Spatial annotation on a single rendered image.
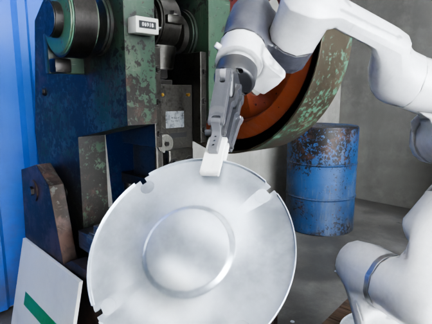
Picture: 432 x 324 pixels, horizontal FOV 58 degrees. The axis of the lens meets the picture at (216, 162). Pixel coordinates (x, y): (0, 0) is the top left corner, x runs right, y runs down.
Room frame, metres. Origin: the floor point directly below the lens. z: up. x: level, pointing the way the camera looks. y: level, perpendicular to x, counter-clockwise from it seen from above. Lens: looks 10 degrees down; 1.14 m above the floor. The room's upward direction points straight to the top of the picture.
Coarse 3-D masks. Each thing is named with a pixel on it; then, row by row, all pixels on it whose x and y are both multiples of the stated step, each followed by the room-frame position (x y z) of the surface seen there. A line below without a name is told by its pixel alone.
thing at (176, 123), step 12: (168, 84) 1.25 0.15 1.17; (168, 96) 1.20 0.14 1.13; (180, 96) 1.23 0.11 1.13; (168, 108) 1.20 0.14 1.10; (180, 108) 1.23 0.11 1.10; (168, 120) 1.19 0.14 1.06; (180, 120) 1.23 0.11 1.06; (168, 132) 1.19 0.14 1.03; (180, 132) 1.23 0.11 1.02; (168, 144) 1.17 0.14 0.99; (180, 144) 1.23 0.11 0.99; (192, 144) 1.26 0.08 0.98; (144, 156) 1.20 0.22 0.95; (156, 156) 1.16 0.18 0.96; (168, 156) 1.16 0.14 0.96; (180, 156) 1.19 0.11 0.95; (192, 156) 1.22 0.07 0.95; (144, 168) 1.21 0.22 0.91; (156, 168) 1.16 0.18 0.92
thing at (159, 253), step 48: (192, 192) 0.57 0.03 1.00; (240, 192) 0.55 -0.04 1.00; (96, 240) 0.54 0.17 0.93; (144, 240) 0.53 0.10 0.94; (192, 240) 0.51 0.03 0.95; (240, 240) 0.50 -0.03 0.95; (288, 240) 0.48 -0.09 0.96; (96, 288) 0.49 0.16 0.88; (144, 288) 0.48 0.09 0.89; (192, 288) 0.46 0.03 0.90; (240, 288) 0.45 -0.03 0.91; (288, 288) 0.44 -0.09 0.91
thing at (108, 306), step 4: (104, 300) 0.48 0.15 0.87; (108, 300) 0.48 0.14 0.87; (112, 300) 0.48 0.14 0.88; (104, 304) 0.48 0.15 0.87; (108, 304) 0.48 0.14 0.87; (112, 304) 0.47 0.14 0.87; (104, 308) 0.47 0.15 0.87; (108, 308) 0.47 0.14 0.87; (112, 308) 0.47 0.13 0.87; (104, 312) 0.47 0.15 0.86; (108, 312) 0.47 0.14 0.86
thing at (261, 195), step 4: (256, 192) 0.54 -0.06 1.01; (260, 192) 0.54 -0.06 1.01; (264, 192) 0.54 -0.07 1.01; (256, 196) 0.54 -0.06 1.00; (260, 196) 0.54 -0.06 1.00; (264, 196) 0.54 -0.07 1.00; (268, 196) 0.53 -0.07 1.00; (256, 200) 0.53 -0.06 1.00; (260, 200) 0.53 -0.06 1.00; (264, 200) 0.53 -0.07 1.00; (268, 200) 0.53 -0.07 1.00
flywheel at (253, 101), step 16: (288, 80) 1.31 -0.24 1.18; (304, 80) 1.27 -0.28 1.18; (256, 96) 1.45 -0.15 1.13; (272, 96) 1.40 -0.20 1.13; (288, 96) 1.31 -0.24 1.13; (240, 112) 1.51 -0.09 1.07; (256, 112) 1.45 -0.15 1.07; (272, 112) 1.36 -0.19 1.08; (288, 112) 1.33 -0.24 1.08; (208, 128) 1.59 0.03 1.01; (240, 128) 1.46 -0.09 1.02; (256, 128) 1.41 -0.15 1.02; (272, 128) 1.38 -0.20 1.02
